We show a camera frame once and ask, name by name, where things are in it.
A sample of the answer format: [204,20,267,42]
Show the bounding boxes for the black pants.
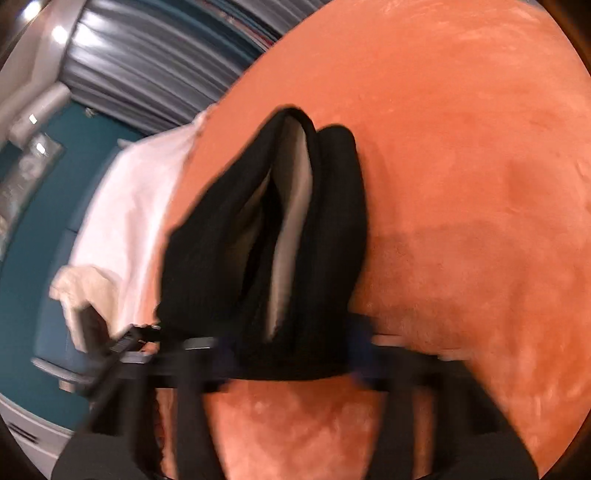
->
[155,107,368,381]

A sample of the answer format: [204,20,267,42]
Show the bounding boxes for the teal upholstered headboard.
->
[1,102,141,429]

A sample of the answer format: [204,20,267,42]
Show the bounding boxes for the cream quilted comforter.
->
[49,265,118,353]

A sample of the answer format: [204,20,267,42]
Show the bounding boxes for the white bed sheet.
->
[69,107,213,336]

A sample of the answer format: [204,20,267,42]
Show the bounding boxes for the orange plush bed blanket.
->
[163,1,590,472]

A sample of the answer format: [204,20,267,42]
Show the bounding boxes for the white air conditioner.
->
[1,1,86,145]

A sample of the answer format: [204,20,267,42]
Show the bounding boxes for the grey blue curtains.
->
[59,0,325,134]

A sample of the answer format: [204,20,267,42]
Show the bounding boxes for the silver wall art panel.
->
[1,133,64,258]

